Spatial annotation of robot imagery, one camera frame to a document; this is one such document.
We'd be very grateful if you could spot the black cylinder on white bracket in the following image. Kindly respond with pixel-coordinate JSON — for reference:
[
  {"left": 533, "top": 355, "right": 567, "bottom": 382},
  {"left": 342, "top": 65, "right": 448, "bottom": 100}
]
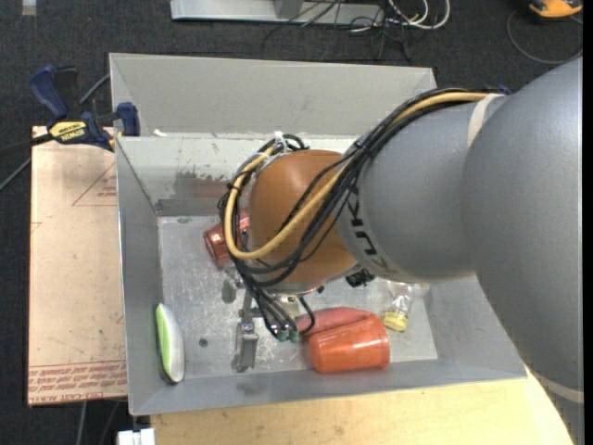
[{"left": 346, "top": 268, "right": 375, "bottom": 289}]

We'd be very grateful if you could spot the orange plastic cup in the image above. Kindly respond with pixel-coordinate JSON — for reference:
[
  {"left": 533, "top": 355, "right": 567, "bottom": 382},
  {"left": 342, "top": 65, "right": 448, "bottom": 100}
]
[{"left": 307, "top": 315, "right": 392, "bottom": 375}]

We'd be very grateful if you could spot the pink toy sausage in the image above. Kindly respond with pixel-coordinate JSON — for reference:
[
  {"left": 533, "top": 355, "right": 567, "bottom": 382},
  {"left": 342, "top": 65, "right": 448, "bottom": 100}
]
[{"left": 296, "top": 307, "right": 379, "bottom": 338}]

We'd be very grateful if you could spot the clear plastic bottle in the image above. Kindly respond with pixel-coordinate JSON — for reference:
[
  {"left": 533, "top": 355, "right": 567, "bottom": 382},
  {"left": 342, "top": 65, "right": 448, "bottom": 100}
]
[{"left": 377, "top": 279, "right": 430, "bottom": 334}]

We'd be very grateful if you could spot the brown cardboard board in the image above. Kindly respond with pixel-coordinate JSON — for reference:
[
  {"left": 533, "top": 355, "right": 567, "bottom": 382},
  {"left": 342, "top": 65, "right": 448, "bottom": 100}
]
[{"left": 27, "top": 125, "right": 129, "bottom": 407}]

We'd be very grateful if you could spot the grey metal bin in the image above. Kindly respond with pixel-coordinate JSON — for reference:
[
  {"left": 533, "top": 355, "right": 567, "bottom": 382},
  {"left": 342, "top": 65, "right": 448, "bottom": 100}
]
[{"left": 108, "top": 52, "right": 529, "bottom": 416}]

